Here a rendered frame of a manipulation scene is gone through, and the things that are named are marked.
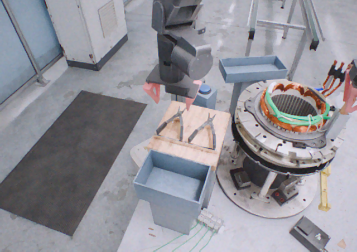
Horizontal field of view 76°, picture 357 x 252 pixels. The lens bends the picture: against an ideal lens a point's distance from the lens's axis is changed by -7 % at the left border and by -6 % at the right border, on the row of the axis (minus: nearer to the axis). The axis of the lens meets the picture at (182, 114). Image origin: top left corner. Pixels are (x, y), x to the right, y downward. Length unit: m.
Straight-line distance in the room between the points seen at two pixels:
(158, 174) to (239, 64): 0.57
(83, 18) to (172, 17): 2.26
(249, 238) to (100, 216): 1.15
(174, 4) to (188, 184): 0.46
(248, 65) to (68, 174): 1.52
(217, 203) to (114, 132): 1.44
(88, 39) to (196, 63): 2.37
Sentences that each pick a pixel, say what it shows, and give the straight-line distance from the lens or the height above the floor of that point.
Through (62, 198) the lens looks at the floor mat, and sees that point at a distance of 1.93.
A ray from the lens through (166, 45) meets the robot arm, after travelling 0.49.
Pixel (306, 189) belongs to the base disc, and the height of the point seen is 0.80.
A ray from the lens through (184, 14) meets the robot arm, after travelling 0.47.
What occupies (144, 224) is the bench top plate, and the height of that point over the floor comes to 0.78.
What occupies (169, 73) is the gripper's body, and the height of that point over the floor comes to 1.28.
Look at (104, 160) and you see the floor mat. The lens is 2.00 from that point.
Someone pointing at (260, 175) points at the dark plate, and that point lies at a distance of 0.98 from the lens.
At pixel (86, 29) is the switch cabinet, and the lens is 2.72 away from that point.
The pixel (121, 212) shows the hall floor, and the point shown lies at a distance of 1.76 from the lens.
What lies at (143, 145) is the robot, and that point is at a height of 0.26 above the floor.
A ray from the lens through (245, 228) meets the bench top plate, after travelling 0.88.
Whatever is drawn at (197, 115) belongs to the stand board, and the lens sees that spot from 0.74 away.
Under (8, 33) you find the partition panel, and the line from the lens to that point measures 2.71.
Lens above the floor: 1.58
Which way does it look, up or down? 45 degrees down
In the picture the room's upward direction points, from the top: straight up
